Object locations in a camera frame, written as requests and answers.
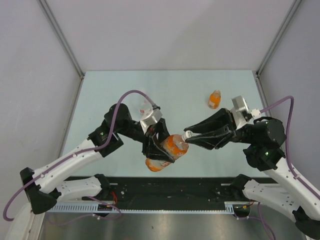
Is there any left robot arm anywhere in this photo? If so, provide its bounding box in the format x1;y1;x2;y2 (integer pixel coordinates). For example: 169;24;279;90
20;103;174;215

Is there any clear water bottle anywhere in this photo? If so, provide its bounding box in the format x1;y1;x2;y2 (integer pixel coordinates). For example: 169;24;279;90
138;99;152;115

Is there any white tea bottle cap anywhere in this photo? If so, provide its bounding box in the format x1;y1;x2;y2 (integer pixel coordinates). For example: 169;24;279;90
181;130;194;142

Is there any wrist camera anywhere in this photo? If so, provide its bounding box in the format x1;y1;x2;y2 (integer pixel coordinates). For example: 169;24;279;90
230;95;262;130
139;107;163;134

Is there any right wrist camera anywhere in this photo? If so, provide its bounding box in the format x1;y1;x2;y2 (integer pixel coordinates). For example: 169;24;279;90
230;95;262;130

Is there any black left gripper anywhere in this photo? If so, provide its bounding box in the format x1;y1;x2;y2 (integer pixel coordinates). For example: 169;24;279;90
115;116;179;162

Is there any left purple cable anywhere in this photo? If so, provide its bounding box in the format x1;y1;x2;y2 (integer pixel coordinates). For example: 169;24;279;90
2;89;161;222

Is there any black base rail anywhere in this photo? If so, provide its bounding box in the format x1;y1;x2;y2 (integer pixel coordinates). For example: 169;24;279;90
67;176;276;211

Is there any small orange juice bottle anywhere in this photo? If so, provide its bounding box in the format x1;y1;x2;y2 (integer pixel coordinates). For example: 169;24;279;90
207;90;221;109

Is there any grey slotted cable duct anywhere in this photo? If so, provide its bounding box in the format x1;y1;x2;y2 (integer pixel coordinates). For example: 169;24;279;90
47;202;250;215

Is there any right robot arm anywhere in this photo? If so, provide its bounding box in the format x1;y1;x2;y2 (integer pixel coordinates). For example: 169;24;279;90
183;108;320;240

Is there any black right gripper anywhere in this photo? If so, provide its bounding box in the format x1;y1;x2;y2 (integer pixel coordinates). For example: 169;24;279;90
182;108;256;150

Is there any tall orange tea bottle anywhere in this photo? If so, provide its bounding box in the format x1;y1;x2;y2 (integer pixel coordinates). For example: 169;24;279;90
145;134;189;172

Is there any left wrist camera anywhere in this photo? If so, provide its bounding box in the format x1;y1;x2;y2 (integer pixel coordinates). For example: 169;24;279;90
139;107;163;134

